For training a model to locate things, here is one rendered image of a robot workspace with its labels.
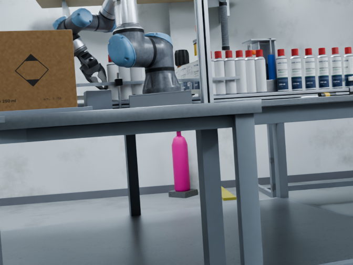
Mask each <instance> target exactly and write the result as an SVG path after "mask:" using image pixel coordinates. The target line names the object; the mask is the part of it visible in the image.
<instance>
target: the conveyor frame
mask: <svg viewBox="0 0 353 265"><path fill-rule="evenodd" d="M333 92H335V93H336V95H337V96H343V95H350V88H341V89H322V90H303V91H285V92H274V93H256V94H237V95H219V96H213V97H214V103H218V102H227V101H243V100H259V99H261V100H274V99H292V98H301V97H303V96H317V95H318V94H319V93H333ZM200 103H201V97H192V104H200ZM121 104H122V108H130V107H129V100H126V101H121ZM78 107H84V103H78ZM112 109H119V101H112Z"/></svg>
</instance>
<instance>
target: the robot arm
mask: <svg viewBox="0 0 353 265"><path fill-rule="evenodd" d="M53 27H54V29H55V30H64V29H71V30H72V37H73V46H74V57H77V58H78V59H79V61H80V64H81V67H80V68H79V69H80V70H81V72H82V73H83V75H84V76H85V79H86V80H87V81H88V82H90V83H98V78H100V79H101V81H102V83H103V82H107V76H106V71H105V69H104V67H103V66H102V65H101V63H98V61H97V59H96V58H95V57H94V56H93V55H92V54H91V53H90V52H88V51H86V52H84V51H85V50H87V47H86V46H85V45H86V44H85V43H84V41H83V40H82V38H81V37H80V36H79V34H78V33H79V32H80V31H81V30H86V31H94V32H104V33H113V35H112V36H111V37H110V39H109V43H108V54H109V57H110V59H111V60H112V62H113V63H114V64H115V65H117V66H120V67H125V68H130V67H138V68H144V69H145V76H146V77H145V80H144V85H143V90H142V94H150V93H162V92H169V91H181V86H180V84H179V81H178V79H177V77H176V75H175V69H174V58H173V45H172V39H171V37H170V36H169V35H167V34H164V33H146V34H144V29H143V28H142V27H141V26H140V25H139V18H138V9H137V0H105V1H104V3H103V5H102V7H101V9H100V11H99V13H98V14H95V13H91V12H90V11H89V10H88V9H86V8H83V7H81V8H79V9H77V10H76V11H74V12H73V13H72V14H71V15H70V16H69V17H67V16H62V17H60V18H58V19H57V20H56V21H54V22H53ZM95 72H98V75H97V76H98V78H97V77H96V76H92V75H93V74H94V73H95Z"/></svg>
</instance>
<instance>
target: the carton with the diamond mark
mask: <svg viewBox="0 0 353 265"><path fill-rule="evenodd" d="M68 107H78V103H77V88H76V74H75V60H74V46H73V37H72V30H71V29H64V30H14V31H0V111H15V110H32V109H51V108H68Z"/></svg>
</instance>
